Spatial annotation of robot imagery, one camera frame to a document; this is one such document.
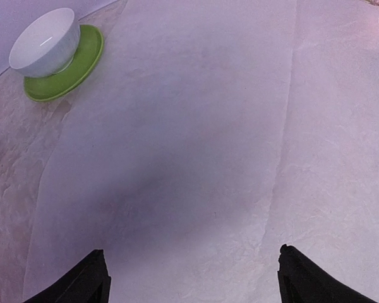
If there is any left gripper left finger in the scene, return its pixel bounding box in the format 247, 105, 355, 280
25, 249, 110, 303

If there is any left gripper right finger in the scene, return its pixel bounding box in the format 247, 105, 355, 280
277, 244, 375, 303

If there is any green plate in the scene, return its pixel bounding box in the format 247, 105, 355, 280
23, 25, 104, 102

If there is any white ceramic bowl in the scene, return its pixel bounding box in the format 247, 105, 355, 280
9, 8, 80, 78

